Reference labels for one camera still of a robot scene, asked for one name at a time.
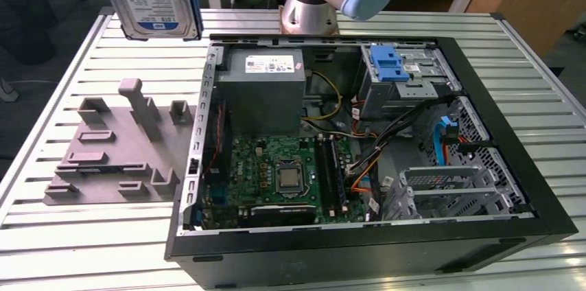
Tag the silver disk bay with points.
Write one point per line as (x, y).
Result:
(439, 191)

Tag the grey power supply unit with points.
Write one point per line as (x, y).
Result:
(260, 105)

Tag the green motherboard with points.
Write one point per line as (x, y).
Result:
(256, 153)

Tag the silver CPU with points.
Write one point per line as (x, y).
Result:
(288, 177)

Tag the black RAM slot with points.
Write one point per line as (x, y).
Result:
(324, 174)

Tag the black CPU socket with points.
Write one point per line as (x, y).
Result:
(276, 195)

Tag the black graphics card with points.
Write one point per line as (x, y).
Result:
(279, 213)

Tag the blue plastic drive latch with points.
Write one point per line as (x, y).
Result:
(386, 64)

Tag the silver optical drive cage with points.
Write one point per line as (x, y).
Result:
(411, 92)

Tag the black PC case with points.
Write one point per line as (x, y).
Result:
(320, 253)

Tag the grey parts rack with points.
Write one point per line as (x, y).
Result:
(119, 153)

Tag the grey stand foot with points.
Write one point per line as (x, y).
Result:
(7, 93)

